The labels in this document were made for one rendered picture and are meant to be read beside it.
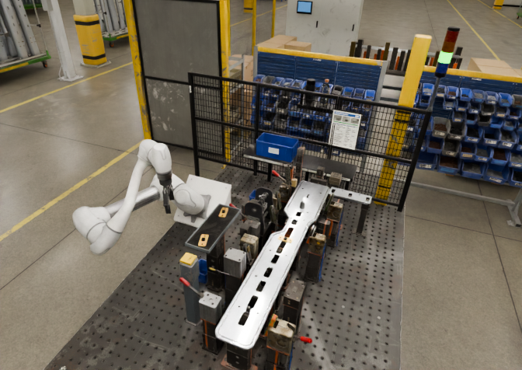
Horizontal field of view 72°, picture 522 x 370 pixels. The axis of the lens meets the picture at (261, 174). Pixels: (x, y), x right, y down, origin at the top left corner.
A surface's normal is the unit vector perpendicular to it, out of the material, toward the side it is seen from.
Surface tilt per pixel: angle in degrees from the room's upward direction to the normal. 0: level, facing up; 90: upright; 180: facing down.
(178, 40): 90
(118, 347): 0
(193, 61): 92
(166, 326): 0
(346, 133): 90
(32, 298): 0
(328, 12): 90
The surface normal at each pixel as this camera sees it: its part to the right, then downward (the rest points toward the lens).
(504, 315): 0.04, -0.85
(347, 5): -0.34, 0.48
